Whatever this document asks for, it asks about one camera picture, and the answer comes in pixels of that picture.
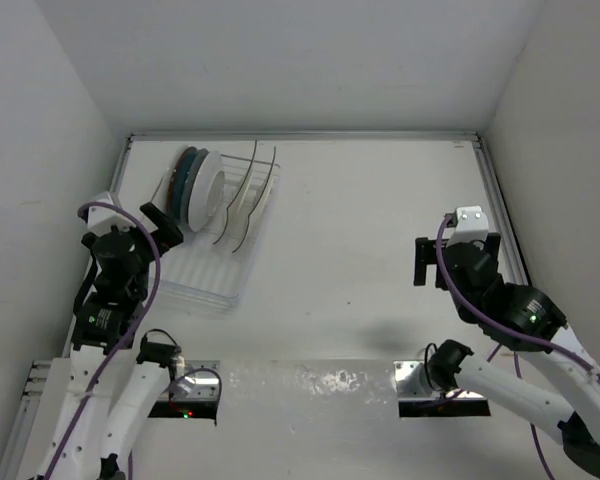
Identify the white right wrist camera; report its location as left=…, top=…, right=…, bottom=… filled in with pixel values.
left=447, top=206, right=490, bottom=246

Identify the teal blossom plate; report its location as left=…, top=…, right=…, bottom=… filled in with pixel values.
left=166, top=146, right=198, bottom=221

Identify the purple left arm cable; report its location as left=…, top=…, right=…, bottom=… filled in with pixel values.
left=39, top=201, right=224, bottom=480

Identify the clear wire dish rack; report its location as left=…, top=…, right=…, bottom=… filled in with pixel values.
left=159, top=146, right=281, bottom=309

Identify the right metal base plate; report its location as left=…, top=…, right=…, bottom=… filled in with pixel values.
left=394, top=360, right=485, bottom=403

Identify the metal base plate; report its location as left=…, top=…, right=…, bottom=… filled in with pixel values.
left=394, top=360, right=485, bottom=403
left=159, top=359, right=222, bottom=403

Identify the aluminium table frame rail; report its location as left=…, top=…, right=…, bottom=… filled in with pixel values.
left=0, top=130, right=531, bottom=476

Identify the red teal floral plate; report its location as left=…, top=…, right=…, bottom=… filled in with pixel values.
left=187, top=150, right=225, bottom=232

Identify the square cream plate black rim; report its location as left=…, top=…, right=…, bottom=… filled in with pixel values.
left=233, top=148, right=276, bottom=253

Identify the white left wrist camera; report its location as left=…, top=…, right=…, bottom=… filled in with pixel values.
left=78, top=191, right=127, bottom=237

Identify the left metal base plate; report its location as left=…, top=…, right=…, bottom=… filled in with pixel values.
left=159, top=359, right=222, bottom=403

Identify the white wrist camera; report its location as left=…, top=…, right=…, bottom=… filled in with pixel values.
left=78, top=191, right=127, bottom=237
left=447, top=206, right=490, bottom=246

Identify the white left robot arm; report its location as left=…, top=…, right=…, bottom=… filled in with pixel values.
left=36, top=193, right=183, bottom=479

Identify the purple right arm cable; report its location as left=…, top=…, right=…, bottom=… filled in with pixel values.
left=437, top=214, right=600, bottom=480

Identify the blue white floral plate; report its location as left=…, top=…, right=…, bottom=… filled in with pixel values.
left=172, top=147, right=209, bottom=224

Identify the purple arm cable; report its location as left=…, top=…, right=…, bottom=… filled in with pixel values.
left=437, top=214, right=600, bottom=480
left=39, top=201, right=224, bottom=480

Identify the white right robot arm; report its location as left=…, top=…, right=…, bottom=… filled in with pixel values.
left=414, top=231, right=600, bottom=479

